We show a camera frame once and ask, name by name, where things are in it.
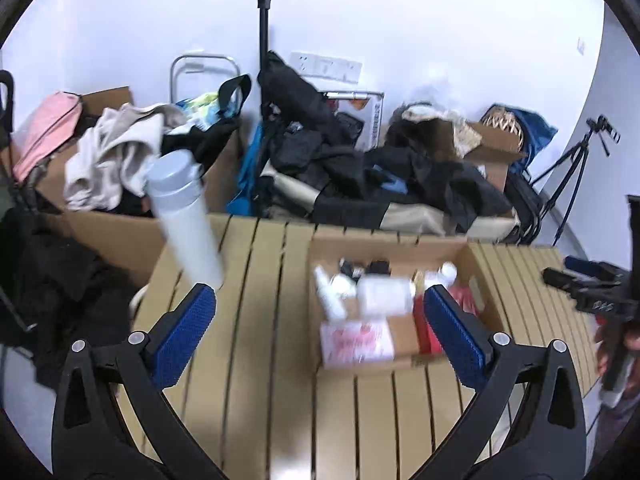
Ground person right hand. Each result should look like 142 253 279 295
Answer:
594 325 639 375

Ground large cardboard box left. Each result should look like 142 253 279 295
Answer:
29 86 246 286

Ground black backpack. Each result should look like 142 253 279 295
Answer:
504 172 544 245

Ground blue fabric bag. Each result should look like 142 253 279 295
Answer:
480 104 558 174

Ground white appliance carton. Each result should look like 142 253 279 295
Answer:
323 91 384 152

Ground shallow cardboard tray box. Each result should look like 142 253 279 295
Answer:
308 236 506 374

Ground metal folding chair frame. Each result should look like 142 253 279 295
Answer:
168 52 241 103

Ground white ribbed jar lid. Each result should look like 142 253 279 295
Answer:
438 261 458 287

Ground pile of black clothes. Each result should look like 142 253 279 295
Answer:
253 51 514 240

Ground black cable bundle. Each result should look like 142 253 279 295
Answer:
338 258 369 282

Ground cardboard box at right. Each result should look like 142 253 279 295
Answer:
435 119 524 191

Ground wall power socket strip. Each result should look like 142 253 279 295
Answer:
288 51 362 84

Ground pink white packet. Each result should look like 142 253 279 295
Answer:
319 320 395 367

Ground pink bag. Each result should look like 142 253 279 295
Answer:
12 91 82 183

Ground white cylindrical spray bottle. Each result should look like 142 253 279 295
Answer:
312 266 347 322

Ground black camera tripod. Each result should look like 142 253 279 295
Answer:
530 115 620 246

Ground white beige crumpled cloth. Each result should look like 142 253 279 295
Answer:
63 103 186 211

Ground red printed box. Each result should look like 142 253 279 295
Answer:
412 281 480 356

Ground black trolley handle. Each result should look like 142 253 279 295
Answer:
252 0 278 76

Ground tall white thermos bottle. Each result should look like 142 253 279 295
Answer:
144 150 224 290

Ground white rectangular plastic bottle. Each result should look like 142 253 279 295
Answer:
357 274 416 318

